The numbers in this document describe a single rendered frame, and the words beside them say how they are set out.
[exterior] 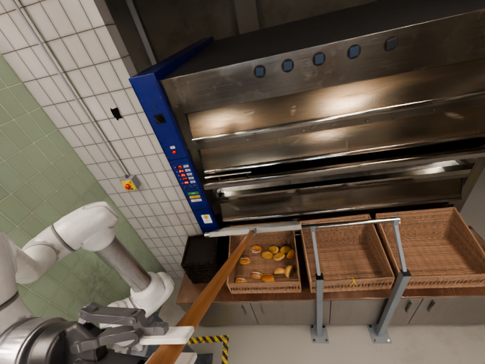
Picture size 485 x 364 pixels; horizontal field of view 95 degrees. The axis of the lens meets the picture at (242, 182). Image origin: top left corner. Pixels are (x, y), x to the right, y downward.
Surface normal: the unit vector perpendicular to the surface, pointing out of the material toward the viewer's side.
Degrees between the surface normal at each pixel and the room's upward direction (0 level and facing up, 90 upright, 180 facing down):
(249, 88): 90
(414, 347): 0
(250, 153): 70
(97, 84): 90
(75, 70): 90
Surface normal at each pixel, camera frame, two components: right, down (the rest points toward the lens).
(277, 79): -0.07, 0.62
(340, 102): -0.13, 0.32
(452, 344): -0.20, -0.78
